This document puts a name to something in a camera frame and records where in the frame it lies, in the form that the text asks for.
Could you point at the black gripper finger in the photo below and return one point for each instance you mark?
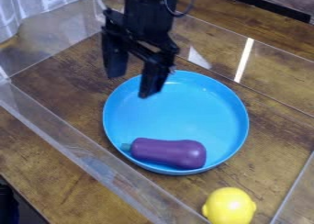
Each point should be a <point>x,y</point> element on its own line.
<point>114,56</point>
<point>157,69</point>

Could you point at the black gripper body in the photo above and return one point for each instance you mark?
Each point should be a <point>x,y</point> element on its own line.
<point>143,27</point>

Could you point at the blue round plate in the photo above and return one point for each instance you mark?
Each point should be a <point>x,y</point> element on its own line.
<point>197,108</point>

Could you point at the purple toy eggplant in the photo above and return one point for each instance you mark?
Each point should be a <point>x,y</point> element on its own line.
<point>185,154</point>

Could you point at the yellow toy lemon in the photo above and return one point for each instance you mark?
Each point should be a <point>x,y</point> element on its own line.
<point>229,206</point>

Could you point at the white patterned curtain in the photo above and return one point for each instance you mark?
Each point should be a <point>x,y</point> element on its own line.
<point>16,10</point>

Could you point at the black bar on table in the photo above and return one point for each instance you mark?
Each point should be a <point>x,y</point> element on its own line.
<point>282,10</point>

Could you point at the clear acrylic barrier wall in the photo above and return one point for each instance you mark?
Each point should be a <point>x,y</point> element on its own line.
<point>56,156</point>

